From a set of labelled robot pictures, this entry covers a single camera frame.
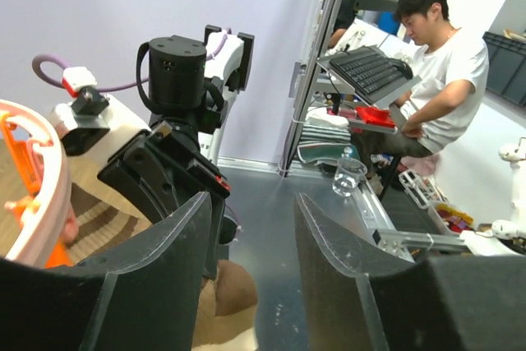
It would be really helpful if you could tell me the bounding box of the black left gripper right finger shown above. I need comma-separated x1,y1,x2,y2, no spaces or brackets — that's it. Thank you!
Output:
294,194,525,350

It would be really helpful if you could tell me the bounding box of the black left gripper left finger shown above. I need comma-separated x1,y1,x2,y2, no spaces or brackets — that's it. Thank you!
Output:
1,192,211,350

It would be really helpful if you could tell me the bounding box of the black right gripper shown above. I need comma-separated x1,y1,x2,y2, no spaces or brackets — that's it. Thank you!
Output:
97,122,230,279

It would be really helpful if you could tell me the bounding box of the pink round clip hanger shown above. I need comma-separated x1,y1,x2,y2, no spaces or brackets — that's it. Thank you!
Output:
1,99,78,269

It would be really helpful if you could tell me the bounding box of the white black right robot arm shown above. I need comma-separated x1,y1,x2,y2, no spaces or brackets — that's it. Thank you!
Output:
97,35,230,279

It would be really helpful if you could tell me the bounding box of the clear plastic cup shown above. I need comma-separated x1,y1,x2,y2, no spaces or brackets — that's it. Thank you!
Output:
332,157,367,197

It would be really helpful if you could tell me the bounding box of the black keyboard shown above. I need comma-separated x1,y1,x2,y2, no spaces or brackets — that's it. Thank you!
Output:
329,47,413,95

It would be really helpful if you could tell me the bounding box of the seated person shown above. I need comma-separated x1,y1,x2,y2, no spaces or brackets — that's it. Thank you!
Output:
351,0,489,189

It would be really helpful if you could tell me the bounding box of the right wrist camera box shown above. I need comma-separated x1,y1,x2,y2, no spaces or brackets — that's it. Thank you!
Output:
48,67,151,167

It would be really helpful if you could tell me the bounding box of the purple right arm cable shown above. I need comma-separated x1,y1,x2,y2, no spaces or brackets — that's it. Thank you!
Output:
31,29,233,93

